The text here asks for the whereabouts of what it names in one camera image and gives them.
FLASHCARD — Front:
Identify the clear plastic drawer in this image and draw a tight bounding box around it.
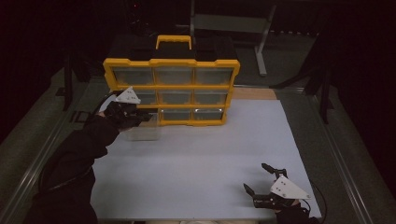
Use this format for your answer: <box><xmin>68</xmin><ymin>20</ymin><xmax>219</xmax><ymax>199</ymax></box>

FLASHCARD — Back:
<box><xmin>124</xmin><ymin>112</ymin><xmax>163</xmax><ymax>142</ymax></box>

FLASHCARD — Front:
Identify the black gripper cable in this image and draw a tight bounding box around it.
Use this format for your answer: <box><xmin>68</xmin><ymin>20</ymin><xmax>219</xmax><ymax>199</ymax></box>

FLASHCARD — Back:
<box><xmin>306</xmin><ymin>181</ymin><xmax>329</xmax><ymax>224</ymax></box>
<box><xmin>92</xmin><ymin>91</ymin><xmax>120</xmax><ymax>117</ymax></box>

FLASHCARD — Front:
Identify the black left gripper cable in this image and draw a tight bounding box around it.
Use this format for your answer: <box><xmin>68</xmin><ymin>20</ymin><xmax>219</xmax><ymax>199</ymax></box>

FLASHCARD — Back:
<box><xmin>92</xmin><ymin>91</ymin><xmax>120</xmax><ymax>117</ymax></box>

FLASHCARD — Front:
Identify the yellow and black drawer organizer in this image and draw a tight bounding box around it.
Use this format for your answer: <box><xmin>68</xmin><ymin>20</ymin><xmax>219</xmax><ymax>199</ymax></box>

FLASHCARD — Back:
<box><xmin>102</xmin><ymin>34</ymin><xmax>242</xmax><ymax>128</ymax></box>

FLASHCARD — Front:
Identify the black metal stand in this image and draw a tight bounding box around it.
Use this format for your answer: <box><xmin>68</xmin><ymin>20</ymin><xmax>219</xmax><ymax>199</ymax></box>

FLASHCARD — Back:
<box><xmin>270</xmin><ymin>7</ymin><xmax>336</xmax><ymax>125</ymax></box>
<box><xmin>55</xmin><ymin>50</ymin><xmax>92</xmax><ymax>112</ymax></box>

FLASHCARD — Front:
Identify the black floor bracket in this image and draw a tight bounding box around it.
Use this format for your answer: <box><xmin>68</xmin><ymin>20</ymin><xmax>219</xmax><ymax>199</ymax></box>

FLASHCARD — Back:
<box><xmin>68</xmin><ymin>109</ymin><xmax>92</xmax><ymax>124</ymax></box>

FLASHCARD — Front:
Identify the aluminium frame rail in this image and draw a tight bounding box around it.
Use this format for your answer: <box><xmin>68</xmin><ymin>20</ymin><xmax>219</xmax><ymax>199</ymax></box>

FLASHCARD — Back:
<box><xmin>0</xmin><ymin>106</ymin><xmax>78</xmax><ymax>224</ymax></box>
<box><xmin>306</xmin><ymin>92</ymin><xmax>390</xmax><ymax>224</ymax></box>

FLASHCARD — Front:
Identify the person's right hand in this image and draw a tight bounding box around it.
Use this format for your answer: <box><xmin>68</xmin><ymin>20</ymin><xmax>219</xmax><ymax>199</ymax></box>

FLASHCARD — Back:
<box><xmin>275</xmin><ymin>200</ymin><xmax>312</xmax><ymax>224</ymax></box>

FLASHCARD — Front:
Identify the grey metal stand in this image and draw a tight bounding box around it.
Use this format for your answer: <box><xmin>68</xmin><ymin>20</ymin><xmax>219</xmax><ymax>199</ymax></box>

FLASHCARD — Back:
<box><xmin>189</xmin><ymin>0</ymin><xmax>277</xmax><ymax>77</ymax></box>

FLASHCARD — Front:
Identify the wooden board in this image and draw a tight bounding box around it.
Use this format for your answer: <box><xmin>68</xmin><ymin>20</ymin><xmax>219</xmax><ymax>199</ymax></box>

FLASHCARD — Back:
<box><xmin>233</xmin><ymin>87</ymin><xmax>278</xmax><ymax>101</ymax></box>

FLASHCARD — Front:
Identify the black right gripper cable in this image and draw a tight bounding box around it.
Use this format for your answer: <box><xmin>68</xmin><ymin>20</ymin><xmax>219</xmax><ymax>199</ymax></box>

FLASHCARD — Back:
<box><xmin>306</xmin><ymin>181</ymin><xmax>329</xmax><ymax>224</ymax></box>

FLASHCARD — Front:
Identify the person's left hand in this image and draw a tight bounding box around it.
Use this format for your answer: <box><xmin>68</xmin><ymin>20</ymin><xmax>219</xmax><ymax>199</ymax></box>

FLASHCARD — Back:
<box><xmin>102</xmin><ymin>101</ymin><xmax>140</xmax><ymax>131</ymax></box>

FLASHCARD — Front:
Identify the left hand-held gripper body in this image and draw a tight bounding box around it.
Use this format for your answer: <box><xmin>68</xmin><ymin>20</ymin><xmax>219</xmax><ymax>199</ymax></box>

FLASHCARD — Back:
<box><xmin>106</xmin><ymin>86</ymin><xmax>145</xmax><ymax>125</ymax></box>

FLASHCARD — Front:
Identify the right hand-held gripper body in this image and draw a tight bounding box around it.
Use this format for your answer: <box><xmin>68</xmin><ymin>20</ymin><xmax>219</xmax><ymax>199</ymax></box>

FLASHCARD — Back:
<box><xmin>252</xmin><ymin>168</ymin><xmax>312</xmax><ymax>210</ymax></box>

